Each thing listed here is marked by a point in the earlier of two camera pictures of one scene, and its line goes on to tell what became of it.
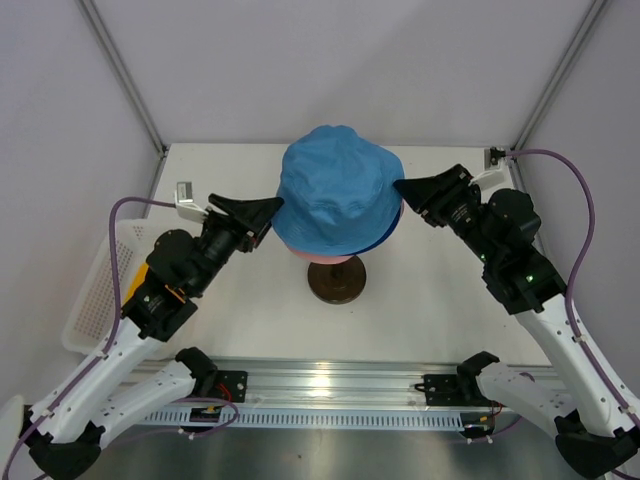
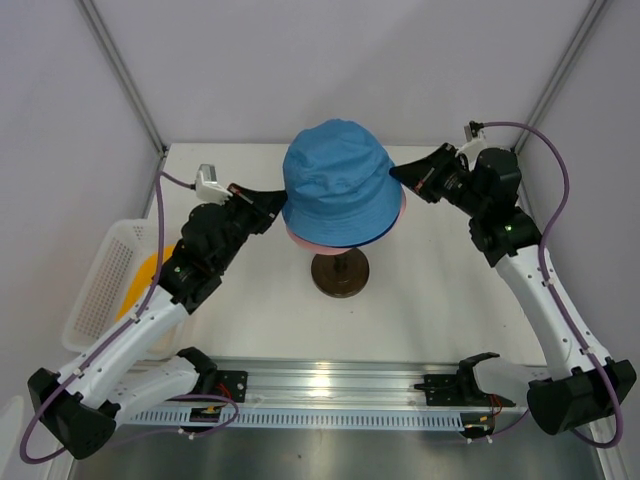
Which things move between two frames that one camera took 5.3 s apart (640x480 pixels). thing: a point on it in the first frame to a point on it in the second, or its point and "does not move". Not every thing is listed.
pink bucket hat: x=330 y=258 to x=326 y=249
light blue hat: x=338 y=192 does not move
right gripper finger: x=421 y=191 to x=416 y=174
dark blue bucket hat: x=400 y=213 to x=374 y=241
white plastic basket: x=92 y=322 does not move
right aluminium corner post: x=590 y=19 does not move
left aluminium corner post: x=128 y=84 does not move
